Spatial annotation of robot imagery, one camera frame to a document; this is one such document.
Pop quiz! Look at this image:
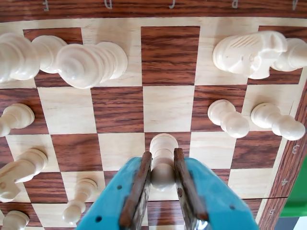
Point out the light wooden king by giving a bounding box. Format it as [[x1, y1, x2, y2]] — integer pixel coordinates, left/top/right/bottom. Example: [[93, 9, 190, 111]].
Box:
[[0, 32, 67, 84]]

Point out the green plastic lid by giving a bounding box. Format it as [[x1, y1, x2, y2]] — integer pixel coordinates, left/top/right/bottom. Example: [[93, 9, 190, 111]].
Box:
[[279, 173, 307, 219]]

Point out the light wooden knight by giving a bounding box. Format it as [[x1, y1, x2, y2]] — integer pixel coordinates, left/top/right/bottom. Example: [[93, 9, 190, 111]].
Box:
[[0, 148, 49, 203], [212, 30, 289, 80]]

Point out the light wooden bishop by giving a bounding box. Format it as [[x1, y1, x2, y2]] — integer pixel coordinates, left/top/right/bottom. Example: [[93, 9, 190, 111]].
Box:
[[0, 210, 30, 230]]

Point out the light wooden pawn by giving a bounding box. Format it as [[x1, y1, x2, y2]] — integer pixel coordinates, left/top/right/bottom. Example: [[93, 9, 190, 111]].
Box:
[[149, 133, 179, 193], [207, 99, 250, 139], [62, 178, 99, 226], [250, 103, 307, 141], [0, 103, 35, 138]]

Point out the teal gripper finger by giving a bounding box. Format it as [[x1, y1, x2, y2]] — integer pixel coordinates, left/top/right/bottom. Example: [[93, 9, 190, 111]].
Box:
[[173, 148, 260, 230], [76, 150, 154, 230]]

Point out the light wooden rook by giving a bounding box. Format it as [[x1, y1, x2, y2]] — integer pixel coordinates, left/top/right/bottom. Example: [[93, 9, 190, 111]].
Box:
[[271, 37, 307, 72]]

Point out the wooden folding chessboard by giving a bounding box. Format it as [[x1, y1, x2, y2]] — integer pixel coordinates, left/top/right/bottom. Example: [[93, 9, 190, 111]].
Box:
[[0, 0, 307, 230]]

